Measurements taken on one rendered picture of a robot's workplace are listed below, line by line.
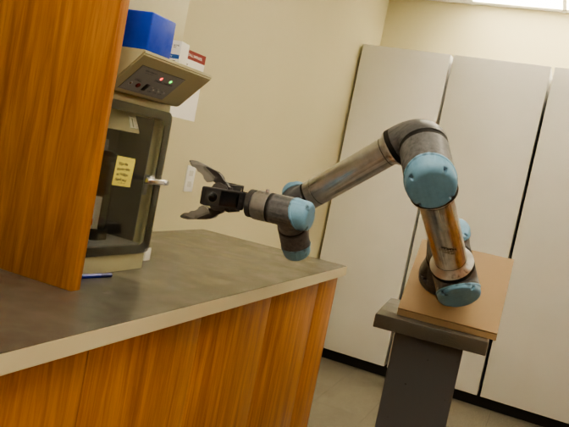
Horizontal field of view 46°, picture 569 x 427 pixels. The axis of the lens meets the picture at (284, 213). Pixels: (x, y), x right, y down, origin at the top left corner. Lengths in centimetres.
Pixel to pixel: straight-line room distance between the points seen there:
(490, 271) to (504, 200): 231
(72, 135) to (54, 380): 56
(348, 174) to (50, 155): 72
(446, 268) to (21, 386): 105
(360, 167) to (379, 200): 287
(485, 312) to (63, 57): 132
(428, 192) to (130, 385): 79
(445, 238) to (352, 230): 294
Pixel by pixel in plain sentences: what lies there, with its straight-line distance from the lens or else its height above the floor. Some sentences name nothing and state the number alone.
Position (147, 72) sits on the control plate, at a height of 147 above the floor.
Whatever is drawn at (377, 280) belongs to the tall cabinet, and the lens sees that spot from 456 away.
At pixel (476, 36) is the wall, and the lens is 503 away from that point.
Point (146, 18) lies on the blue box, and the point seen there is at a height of 158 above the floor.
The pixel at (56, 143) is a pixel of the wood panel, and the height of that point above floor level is 126.
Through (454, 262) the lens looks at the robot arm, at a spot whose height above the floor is 115.
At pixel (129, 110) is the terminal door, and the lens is 175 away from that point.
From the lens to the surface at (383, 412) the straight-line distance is 209.
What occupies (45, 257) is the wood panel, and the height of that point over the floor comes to 100.
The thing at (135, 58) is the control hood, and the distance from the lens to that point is 161.
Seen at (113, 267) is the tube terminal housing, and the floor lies 95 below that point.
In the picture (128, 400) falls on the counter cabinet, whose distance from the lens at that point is 158.
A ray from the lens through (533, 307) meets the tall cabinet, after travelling 443.
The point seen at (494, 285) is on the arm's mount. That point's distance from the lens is 209.
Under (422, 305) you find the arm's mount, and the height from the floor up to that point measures 98.
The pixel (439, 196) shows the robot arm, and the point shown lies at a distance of 153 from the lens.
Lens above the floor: 133
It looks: 5 degrees down
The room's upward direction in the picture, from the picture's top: 11 degrees clockwise
